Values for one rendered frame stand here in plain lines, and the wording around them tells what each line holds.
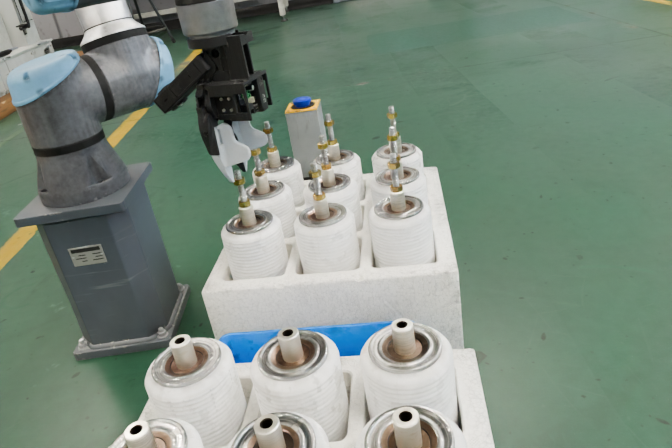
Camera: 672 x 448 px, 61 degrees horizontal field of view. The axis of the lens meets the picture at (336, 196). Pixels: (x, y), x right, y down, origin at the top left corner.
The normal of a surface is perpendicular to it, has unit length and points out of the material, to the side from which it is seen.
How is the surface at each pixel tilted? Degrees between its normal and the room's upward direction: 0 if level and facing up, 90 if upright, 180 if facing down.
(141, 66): 77
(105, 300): 90
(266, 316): 90
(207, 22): 90
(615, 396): 0
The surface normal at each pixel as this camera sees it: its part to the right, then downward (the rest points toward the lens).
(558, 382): -0.15, -0.90
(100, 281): 0.04, 0.42
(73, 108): 0.72, 0.22
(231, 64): -0.32, 0.45
